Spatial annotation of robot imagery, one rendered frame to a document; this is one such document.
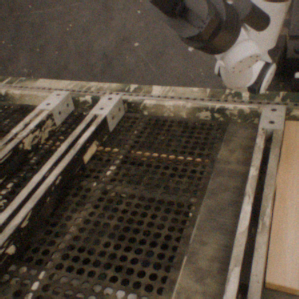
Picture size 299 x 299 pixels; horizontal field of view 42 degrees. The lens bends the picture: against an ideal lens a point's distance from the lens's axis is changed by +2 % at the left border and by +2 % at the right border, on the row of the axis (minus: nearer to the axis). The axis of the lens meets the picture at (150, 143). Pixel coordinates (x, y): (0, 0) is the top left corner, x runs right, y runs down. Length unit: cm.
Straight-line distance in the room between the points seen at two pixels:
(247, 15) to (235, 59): 8
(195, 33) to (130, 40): 185
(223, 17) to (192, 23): 8
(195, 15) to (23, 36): 229
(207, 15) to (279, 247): 51
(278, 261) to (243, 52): 41
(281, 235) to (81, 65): 188
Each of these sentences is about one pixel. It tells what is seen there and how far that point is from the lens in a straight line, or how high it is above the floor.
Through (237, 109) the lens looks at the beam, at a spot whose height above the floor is 91.
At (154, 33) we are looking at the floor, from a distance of 236.
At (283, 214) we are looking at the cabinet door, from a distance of 92.
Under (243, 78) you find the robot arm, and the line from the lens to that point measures 90.
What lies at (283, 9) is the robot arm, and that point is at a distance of 92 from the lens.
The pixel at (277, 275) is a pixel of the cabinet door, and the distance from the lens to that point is 82.
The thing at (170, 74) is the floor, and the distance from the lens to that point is 226.
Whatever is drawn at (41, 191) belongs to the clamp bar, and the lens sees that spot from 99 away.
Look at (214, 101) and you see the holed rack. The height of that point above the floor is 90.
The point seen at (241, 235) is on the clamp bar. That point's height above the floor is 133.
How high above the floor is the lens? 211
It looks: 70 degrees down
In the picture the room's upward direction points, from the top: 81 degrees counter-clockwise
